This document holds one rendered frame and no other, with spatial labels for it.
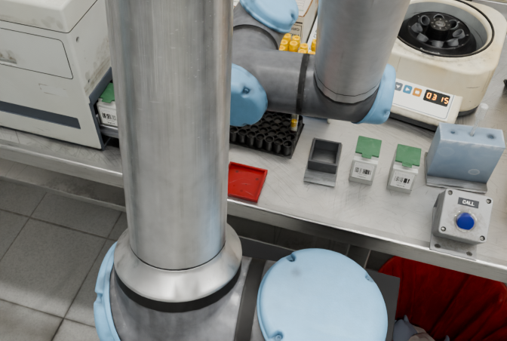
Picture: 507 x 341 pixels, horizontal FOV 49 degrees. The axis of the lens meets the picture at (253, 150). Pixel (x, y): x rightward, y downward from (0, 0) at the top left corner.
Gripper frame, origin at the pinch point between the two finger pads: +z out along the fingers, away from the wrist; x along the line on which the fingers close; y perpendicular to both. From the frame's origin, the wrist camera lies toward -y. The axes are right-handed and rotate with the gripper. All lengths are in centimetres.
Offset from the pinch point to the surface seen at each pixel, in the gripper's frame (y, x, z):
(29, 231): -13, 21, 114
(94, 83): -13.1, -1.5, -2.7
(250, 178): 16.9, -2.8, -4.5
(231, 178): 14.3, -3.7, -3.0
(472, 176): 47, 7, -24
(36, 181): -19, 24, 86
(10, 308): -5, -6, 109
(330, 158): 27.1, 4.7, -11.7
